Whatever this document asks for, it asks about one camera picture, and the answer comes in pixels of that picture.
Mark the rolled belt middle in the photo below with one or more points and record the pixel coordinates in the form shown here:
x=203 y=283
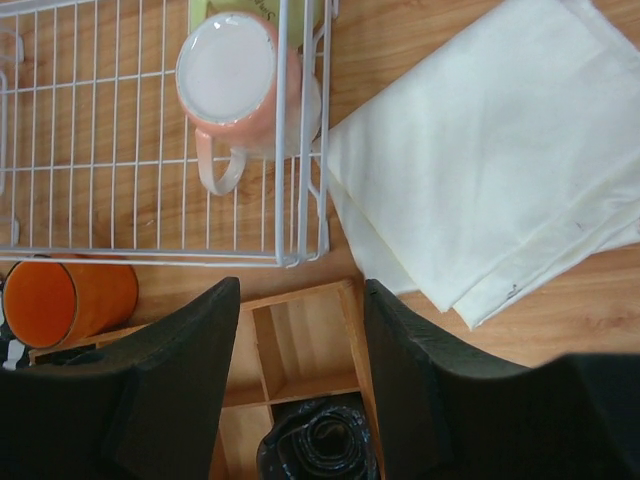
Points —
x=76 y=356

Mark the orange enamel mug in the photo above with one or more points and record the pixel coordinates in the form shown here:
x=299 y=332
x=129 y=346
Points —
x=54 y=303

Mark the yellow-green mug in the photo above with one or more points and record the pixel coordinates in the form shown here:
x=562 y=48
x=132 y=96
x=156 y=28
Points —
x=269 y=10

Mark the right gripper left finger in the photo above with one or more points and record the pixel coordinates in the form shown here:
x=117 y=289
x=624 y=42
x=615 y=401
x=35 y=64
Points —
x=146 y=406

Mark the cream folded cloth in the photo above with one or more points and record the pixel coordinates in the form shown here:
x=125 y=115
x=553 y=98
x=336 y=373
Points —
x=498 y=162

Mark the white wire dish rack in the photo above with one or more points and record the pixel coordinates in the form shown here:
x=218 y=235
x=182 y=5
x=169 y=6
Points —
x=99 y=161

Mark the wooden compartment tray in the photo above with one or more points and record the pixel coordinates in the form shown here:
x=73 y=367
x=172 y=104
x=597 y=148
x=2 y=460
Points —
x=292 y=347

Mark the rolled belt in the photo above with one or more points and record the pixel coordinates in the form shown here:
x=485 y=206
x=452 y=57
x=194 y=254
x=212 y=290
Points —
x=76 y=356
x=319 y=438

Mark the pink white mug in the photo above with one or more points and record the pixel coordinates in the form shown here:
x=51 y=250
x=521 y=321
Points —
x=226 y=80

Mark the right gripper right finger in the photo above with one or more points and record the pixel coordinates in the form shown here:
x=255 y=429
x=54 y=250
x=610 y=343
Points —
x=449 y=410

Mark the rolled belt right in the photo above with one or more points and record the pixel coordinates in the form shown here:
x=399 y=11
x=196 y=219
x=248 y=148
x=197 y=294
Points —
x=319 y=438

